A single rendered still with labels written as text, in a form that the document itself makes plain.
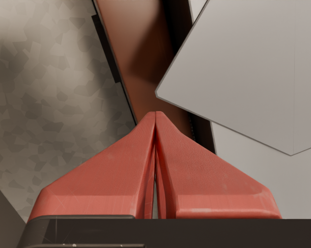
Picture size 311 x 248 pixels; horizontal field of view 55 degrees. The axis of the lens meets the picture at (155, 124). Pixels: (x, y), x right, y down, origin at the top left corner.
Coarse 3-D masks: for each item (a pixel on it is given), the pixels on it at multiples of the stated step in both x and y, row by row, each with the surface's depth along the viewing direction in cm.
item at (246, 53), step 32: (224, 0) 16; (256, 0) 16; (288, 0) 17; (224, 32) 17; (256, 32) 17; (288, 32) 18; (224, 64) 18; (256, 64) 18; (288, 64) 19; (224, 96) 19; (256, 96) 19; (288, 96) 20; (256, 128) 21; (288, 128) 22
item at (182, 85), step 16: (192, 32) 16; (192, 48) 17; (176, 64) 17; (192, 64) 17; (176, 80) 17; (192, 80) 18; (160, 96) 18; (176, 96) 18; (192, 96) 18; (192, 112) 19; (208, 112) 19
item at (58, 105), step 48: (0, 0) 29; (48, 0) 30; (0, 48) 31; (48, 48) 33; (96, 48) 34; (0, 96) 34; (48, 96) 35; (96, 96) 37; (0, 144) 37; (48, 144) 38; (96, 144) 40
